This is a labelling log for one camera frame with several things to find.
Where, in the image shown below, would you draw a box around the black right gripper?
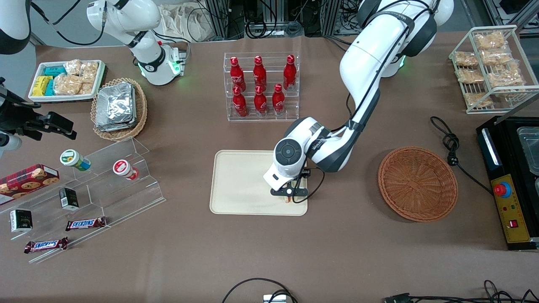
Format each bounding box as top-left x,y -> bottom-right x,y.
0,102 -> 78,141

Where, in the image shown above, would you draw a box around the white rectangular snack tray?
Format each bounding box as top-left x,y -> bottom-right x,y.
28,60 -> 106,103

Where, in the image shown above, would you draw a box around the beige plastic tray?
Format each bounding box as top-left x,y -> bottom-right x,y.
210,150 -> 308,216

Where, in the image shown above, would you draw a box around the light wicker basket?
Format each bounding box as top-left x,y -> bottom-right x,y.
91,77 -> 148,141

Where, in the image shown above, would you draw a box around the brown wicker basket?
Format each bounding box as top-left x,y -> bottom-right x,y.
378,146 -> 459,222

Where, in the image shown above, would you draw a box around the green lid yogurt cup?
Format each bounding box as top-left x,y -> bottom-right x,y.
59,149 -> 91,172

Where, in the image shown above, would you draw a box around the yellow snack pack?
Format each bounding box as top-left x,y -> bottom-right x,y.
32,76 -> 53,97

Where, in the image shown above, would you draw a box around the silver foil packet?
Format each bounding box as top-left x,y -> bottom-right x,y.
94,114 -> 138,132
96,82 -> 135,123

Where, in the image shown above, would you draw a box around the red cookie box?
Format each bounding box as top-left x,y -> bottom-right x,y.
0,164 -> 60,200

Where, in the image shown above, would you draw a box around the clear acrylic bottle rack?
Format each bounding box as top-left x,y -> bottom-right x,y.
224,52 -> 300,122

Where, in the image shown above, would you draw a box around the small black carton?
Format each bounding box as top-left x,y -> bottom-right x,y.
59,187 -> 80,211
9,209 -> 33,233

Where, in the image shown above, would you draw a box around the red lid yogurt cup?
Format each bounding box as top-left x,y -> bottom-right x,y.
112,159 -> 140,181

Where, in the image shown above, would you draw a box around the clear acrylic step display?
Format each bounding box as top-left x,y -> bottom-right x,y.
0,136 -> 166,264

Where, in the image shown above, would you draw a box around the red cola bottle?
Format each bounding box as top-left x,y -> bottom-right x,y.
253,55 -> 267,89
232,86 -> 248,118
253,85 -> 268,117
229,56 -> 246,91
283,54 -> 297,91
272,83 -> 286,115

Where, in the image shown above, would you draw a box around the snickers chocolate bar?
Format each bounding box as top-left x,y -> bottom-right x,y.
65,216 -> 107,232
24,237 -> 69,254

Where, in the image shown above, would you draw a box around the cream cloth bag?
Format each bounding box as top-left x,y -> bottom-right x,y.
159,3 -> 216,43

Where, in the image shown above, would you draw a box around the clear bag of fried snacks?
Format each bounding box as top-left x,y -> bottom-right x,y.
475,32 -> 506,51
456,68 -> 485,84
488,68 -> 525,88
454,51 -> 479,67
464,92 -> 494,107
480,49 -> 512,68

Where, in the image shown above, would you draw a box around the black table appliance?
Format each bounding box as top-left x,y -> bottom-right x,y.
476,114 -> 539,178

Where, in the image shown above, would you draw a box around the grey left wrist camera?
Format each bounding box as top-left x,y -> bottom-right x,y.
270,187 -> 310,199

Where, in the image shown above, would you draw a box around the black looped cable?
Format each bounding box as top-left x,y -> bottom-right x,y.
221,277 -> 298,303

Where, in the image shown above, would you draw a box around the black power cable with plug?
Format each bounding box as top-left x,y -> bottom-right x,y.
429,116 -> 494,197

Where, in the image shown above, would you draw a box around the aluminium frame rack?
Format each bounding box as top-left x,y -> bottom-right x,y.
205,0 -> 342,39

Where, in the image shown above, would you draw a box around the white wire rack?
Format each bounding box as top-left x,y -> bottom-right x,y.
448,24 -> 539,115

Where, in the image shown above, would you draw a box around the tangled black cables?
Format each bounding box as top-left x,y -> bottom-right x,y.
409,279 -> 539,303

